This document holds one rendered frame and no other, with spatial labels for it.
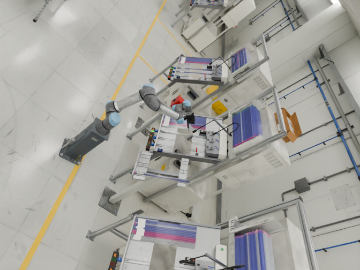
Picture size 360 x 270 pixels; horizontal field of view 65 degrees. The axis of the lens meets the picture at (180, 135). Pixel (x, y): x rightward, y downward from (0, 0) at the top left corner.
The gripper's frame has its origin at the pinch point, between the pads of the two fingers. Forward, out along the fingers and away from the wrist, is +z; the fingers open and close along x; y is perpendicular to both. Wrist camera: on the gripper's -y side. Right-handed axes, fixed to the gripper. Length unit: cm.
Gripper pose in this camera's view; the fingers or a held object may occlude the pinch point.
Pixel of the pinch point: (189, 128)
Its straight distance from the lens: 305.1
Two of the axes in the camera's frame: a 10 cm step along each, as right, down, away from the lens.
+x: 1.2, -6.6, 7.4
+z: 1.6, 7.5, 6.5
